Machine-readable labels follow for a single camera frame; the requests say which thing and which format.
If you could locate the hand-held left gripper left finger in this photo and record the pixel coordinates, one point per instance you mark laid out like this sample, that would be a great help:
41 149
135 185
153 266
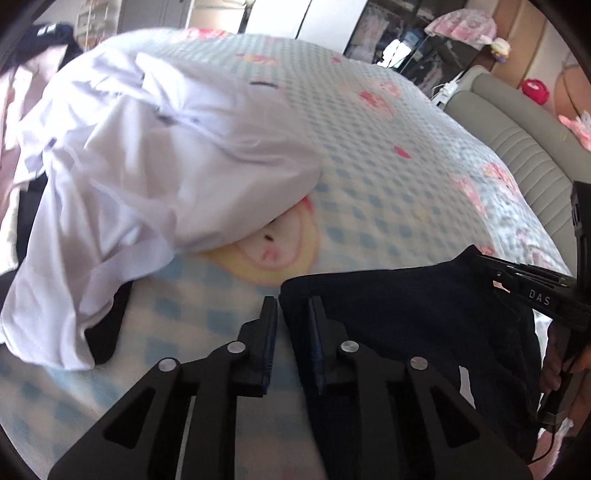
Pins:
270 351

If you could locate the blue checked printed blanket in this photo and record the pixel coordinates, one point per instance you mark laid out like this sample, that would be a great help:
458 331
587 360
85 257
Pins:
383 184

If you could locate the pink ruffled cloth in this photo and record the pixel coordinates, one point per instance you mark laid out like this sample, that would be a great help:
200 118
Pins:
579 129

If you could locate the pale pink garment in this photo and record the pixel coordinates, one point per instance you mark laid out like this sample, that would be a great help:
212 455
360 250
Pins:
14 115

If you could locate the person's right hand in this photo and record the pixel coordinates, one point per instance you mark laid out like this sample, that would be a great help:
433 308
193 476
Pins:
550 364

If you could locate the dark navy garment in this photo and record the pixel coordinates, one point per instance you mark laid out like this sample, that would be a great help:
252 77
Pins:
46 37

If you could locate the red plush toy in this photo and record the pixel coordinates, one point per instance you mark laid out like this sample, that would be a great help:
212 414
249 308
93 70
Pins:
534 90

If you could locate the white door panel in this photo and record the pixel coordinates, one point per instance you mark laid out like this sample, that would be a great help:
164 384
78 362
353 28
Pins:
277 18

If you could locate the white shirt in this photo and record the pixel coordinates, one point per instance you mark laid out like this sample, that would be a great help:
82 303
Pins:
161 152

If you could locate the black garment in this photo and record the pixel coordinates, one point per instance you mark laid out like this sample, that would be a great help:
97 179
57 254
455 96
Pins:
108 332

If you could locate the pink frilly cloth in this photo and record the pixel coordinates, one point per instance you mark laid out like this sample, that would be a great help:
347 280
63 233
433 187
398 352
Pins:
461 27

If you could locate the white power strip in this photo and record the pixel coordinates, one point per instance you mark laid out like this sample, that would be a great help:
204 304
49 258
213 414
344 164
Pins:
447 91

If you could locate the navy white-striped pants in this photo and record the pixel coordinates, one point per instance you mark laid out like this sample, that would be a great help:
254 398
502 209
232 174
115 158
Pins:
406 314

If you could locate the dark open wardrobe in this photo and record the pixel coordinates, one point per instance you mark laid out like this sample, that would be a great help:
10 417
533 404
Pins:
392 27

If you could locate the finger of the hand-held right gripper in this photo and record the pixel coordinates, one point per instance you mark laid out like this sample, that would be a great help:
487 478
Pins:
512 267

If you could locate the cream plush toy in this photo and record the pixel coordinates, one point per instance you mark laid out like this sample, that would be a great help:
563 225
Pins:
501 47

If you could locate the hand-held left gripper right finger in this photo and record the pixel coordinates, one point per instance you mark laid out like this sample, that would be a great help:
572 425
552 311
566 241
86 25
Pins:
317 355

